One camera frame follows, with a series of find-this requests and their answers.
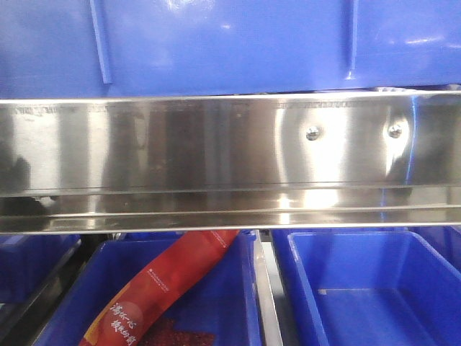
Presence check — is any large blue plastic bin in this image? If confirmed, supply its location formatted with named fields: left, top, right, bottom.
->
left=1, top=1, right=460, bottom=99

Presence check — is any blue bin with snack bag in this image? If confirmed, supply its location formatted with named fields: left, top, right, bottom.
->
left=35, top=230, right=262, bottom=345

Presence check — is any empty blue bin lower right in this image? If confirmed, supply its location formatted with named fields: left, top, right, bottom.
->
left=272, top=229, right=460, bottom=345

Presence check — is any blue bin lower left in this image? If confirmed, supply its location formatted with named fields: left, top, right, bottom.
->
left=1, top=234, right=80, bottom=303

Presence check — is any red snack bag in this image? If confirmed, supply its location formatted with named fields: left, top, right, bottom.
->
left=79, top=230, right=239, bottom=345

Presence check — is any stainless steel shelf rail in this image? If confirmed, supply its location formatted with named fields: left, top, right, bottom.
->
left=1, top=90, right=460, bottom=234

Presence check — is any steel divider rail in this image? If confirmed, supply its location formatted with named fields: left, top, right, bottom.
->
left=253, top=230, right=284, bottom=346

